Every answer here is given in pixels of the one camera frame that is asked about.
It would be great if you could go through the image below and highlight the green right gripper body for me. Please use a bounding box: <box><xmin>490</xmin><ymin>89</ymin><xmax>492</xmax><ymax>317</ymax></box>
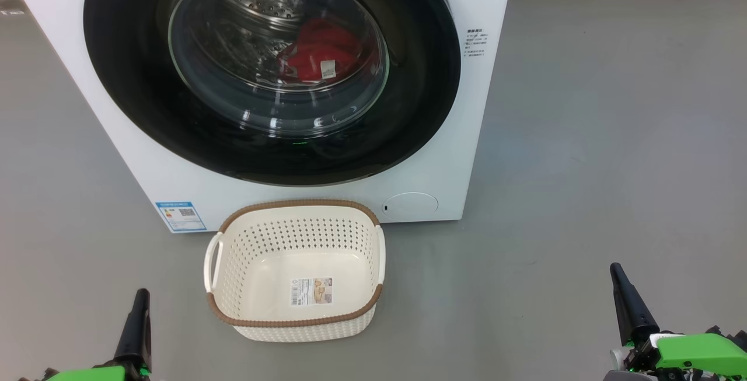
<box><xmin>609</xmin><ymin>332</ymin><xmax>747</xmax><ymax>377</ymax></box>

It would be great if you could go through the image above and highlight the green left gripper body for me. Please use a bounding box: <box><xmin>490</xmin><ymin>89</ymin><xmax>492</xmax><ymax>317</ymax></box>
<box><xmin>46</xmin><ymin>365</ymin><xmax>129</xmax><ymax>381</ymax></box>

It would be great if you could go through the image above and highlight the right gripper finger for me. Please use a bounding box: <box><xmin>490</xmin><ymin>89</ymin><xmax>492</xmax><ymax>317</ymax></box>
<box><xmin>609</xmin><ymin>262</ymin><xmax>660</xmax><ymax>347</ymax></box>

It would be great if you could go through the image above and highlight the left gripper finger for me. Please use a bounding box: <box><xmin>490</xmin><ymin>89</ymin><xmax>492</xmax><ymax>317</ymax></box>
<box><xmin>113</xmin><ymin>288</ymin><xmax>153</xmax><ymax>377</ymax></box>

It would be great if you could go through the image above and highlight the black washing machine door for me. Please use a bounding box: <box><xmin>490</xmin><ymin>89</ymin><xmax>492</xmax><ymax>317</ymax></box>
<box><xmin>83</xmin><ymin>0</ymin><xmax>462</xmax><ymax>187</ymax></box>

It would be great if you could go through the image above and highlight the red jersey with team lettering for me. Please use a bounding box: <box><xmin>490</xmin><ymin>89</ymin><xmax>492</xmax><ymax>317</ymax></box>
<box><xmin>295</xmin><ymin>18</ymin><xmax>364</xmax><ymax>81</ymax></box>

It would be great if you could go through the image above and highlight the white front-load washing machine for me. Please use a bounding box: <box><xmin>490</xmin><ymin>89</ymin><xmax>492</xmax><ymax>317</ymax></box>
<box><xmin>3</xmin><ymin>0</ymin><xmax>516</xmax><ymax>234</ymax></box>

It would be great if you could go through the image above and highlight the washing machine drum opening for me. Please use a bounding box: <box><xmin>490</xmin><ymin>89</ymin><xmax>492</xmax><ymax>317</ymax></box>
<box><xmin>193</xmin><ymin>0</ymin><xmax>374</xmax><ymax>93</ymax></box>

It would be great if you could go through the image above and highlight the blue energy label sticker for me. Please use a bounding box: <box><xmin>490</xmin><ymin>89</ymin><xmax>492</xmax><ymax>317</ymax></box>
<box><xmin>155</xmin><ymin>201</ymin><xmax>207</xmax><ymax>233</ymax></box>

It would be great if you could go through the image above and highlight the cream laundry basket brown rim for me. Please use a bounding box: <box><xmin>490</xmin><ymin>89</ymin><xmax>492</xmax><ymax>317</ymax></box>
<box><xmin>203</xmin><ymin>199</ymin><xmax>386</xmax><ymax>343</ymax></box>

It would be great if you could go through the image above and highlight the paper product label in basket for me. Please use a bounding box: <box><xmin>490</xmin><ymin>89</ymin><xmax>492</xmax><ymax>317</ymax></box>
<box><xmin>290</xmin><ymin>277</ymin><xmax>333</xmax><ymax>307</ymax></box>

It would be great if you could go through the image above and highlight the round white filter cover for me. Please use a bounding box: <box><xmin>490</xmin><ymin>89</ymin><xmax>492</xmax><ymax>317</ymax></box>
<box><xmin>382</xmin><ymin>193</ymin><xmax>439</xmax><ymax>222</ymax></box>

